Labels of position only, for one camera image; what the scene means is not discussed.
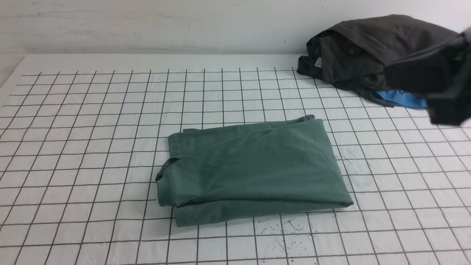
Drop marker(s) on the blue garment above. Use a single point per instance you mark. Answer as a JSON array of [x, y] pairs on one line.
[[396, 97]]

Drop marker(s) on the white grid-patterned tablecloth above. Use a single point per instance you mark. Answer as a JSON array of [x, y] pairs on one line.
[[78, 152]]

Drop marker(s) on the dark grey garment pile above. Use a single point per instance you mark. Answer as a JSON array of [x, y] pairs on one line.
[[351, 55]]

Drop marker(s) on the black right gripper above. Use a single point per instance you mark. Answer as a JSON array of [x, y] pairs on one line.
[[442, 74]]

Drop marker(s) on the green long-sleeved shirt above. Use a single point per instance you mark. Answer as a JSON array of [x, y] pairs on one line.
[[247, 171]]

